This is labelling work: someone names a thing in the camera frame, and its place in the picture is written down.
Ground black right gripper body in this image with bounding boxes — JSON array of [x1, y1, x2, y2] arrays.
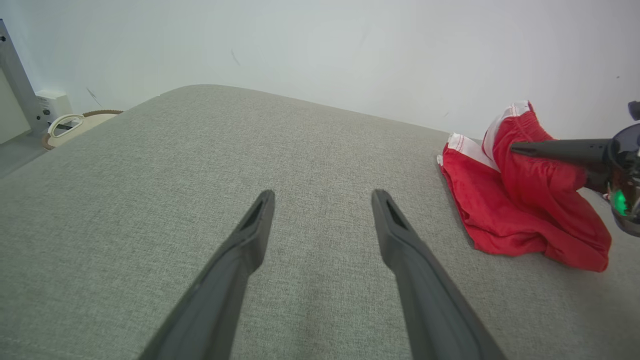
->
[[582, 122, 640, 238]]

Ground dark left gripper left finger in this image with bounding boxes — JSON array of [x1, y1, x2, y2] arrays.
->
[[137, 189, 277, 360]]

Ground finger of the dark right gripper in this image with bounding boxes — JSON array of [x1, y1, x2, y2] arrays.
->
[[509, 138, 615, 168]]

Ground grey fabric sofa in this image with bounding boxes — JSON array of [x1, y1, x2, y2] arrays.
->
[[0, 84, 640, 360]]

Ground red shorts with white stripes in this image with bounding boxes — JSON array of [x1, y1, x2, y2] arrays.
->
[[482, 100, 612, 273]]

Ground white wall socket box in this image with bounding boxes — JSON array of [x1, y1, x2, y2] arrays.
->
[[35, 90, 73, 126]]

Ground red white basketball jersey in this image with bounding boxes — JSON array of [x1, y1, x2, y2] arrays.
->
[[437, 132, 551, 257]]

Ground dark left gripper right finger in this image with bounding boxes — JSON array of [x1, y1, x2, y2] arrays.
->
[[371, 188, 508, 360]]

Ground cream laundry basket brown rim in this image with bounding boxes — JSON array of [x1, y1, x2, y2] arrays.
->
[[41, 109, 124, 151]]

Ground grey metal post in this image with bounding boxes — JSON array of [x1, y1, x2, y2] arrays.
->
[[0, 19, 51, 137]]

